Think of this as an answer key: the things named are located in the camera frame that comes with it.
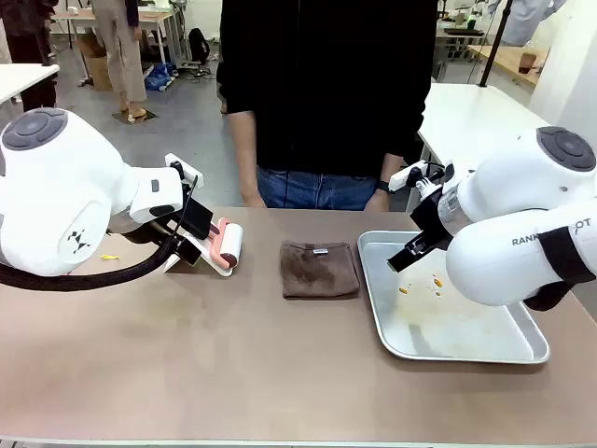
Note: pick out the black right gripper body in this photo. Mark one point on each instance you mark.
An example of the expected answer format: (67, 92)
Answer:
(431, 221)

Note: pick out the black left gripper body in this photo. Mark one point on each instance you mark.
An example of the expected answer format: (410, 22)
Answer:
(198, 218)

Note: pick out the pink white lint roller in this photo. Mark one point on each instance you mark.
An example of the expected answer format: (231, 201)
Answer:
(228, 245)

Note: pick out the brown cloth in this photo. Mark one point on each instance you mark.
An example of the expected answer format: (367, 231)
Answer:
(319, 270)

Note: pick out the person's right forearm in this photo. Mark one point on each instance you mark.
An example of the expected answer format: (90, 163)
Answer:
(243, 149)

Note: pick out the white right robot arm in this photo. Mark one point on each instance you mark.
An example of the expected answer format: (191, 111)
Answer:
(513, 205)

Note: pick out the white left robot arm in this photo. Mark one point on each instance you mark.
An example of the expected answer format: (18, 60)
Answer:
(60, 186)

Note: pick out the person's left forearm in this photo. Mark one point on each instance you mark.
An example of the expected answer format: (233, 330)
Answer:
(391, 168)

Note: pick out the person's left hand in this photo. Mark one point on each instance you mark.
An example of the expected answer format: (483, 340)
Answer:
(377, 201)

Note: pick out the person's right hand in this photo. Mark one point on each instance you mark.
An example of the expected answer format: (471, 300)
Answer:
(254, 200)

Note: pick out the white folded stand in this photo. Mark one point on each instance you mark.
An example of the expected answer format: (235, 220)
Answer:
(210, 266)

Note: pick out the black wrist watch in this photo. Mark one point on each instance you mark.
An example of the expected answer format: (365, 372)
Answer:
(383, 186)

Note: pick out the yellow paper scrap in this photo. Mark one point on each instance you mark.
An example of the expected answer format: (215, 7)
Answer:
(110, 257)

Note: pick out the silver metal tray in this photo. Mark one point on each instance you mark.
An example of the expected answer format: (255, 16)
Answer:
(448, 331)

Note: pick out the large white table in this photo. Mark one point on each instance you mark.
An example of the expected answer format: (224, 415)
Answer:
(471, 121)

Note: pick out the blue jeans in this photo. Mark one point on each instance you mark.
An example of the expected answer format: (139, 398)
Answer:
(317, 189)

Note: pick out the metal floor plate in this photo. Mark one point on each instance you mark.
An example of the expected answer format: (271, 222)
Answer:
(135, 116)

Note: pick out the blue plastic bag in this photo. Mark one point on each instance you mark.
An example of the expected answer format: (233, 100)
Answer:
(158, 77)

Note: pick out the black backpack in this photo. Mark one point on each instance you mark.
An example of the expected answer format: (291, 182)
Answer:
(198, 46)

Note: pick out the black sweater torso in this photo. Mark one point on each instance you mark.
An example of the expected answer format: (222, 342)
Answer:
(326, 84)

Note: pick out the wooden workbench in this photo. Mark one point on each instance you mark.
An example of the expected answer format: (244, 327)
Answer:
(506, 60)

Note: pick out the bystander in beige trousers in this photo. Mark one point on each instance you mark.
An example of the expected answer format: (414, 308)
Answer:
(123, 56)

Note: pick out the cardboard box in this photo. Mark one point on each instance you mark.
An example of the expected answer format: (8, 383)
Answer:
(98, 65)

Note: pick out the dark red cup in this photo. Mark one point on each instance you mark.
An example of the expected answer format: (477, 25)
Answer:
(527, 63)

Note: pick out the black stand pole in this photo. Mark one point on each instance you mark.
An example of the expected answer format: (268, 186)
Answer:
(494, 42)

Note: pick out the wooden top background table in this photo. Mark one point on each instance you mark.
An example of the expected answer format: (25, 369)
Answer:
(154, 18)

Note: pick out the small white table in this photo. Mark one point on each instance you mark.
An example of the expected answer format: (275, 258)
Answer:
(23, 79)

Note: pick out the bystander in grey clothes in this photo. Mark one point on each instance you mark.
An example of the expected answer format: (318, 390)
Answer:
(527, 18)

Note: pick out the bystander in dark clothes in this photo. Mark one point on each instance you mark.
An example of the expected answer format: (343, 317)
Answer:
(28, 42)

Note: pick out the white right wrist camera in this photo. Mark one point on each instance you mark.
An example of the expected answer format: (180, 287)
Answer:
(405, 177)

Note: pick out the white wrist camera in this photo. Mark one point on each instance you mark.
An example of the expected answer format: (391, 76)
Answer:
(405, 177)
(184, 168)

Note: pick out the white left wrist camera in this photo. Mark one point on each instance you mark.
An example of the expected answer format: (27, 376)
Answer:
(184, 168)

